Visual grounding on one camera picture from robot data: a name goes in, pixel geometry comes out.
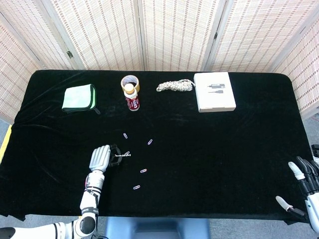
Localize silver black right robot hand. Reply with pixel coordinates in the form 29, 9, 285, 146
275, 156, 319, 231

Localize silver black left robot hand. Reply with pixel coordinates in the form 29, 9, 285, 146
89, 143, 123, 172

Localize folded light green cloth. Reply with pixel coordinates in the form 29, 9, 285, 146
61, 84, 101, 115

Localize red label drink bottle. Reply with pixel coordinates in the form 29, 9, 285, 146
124, 83, 141, 112

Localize beige tape roll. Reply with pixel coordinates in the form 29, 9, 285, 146
121, 75, 140, 92

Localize blue robot torso base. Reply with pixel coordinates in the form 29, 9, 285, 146
104, 217, 210, 239

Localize yellow floor tape strip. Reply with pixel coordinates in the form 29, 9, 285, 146
0, 124, 12, 165

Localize black velvet table cloth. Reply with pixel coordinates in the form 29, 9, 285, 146
0, 69, 316, 222

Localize woven bamboo screen panel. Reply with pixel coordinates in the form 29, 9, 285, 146
41, 0, 148, 72
0, 0, 84, 71
0, 13, 43, 124
137, 0, 227, 72
270, 12, 319, 121
203, 0, 319, 73

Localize white cardboard product box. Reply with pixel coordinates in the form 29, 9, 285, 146
193, 72, 237, 113

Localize coiled white speckled rope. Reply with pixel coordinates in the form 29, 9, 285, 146
156, 79, 196, 92

